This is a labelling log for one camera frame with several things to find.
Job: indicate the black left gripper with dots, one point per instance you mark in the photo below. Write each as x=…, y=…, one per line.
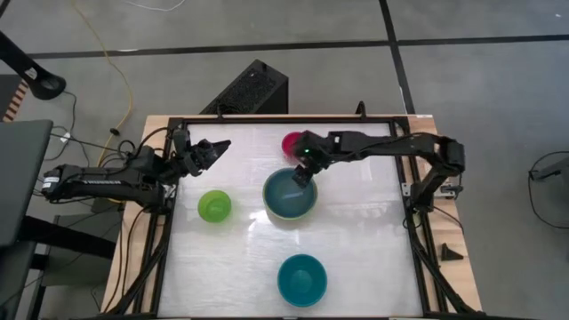
x=200, y=156

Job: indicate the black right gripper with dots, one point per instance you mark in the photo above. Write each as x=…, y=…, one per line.
x=311, y=151

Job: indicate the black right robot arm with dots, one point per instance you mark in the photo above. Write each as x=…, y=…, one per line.
x=400, y=146

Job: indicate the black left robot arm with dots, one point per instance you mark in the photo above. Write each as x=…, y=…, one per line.
x=102, y=180

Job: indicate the large blue bowl green rim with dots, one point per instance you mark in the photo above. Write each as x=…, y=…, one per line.
x=286, y=200

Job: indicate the small pink bowl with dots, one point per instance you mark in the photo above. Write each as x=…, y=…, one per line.
x=289, y=142

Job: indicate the small green bowl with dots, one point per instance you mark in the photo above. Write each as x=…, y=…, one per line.
x=214, y=206

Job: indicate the black computer tower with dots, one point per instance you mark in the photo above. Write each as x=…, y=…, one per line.
x=251, y=91

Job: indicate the white table mat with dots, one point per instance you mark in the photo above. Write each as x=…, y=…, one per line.
x=355, y=249

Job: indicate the teal bowl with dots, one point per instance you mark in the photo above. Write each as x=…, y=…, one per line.
x=302, y=281

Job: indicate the grey desk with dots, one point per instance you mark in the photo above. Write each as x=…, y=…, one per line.
x=20, y=178

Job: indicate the black triangular bracket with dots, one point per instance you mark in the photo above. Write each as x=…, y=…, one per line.
x=361, y=109
x=451, y=253

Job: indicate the black metal table frame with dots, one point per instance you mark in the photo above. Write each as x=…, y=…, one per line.
x=413, y=249

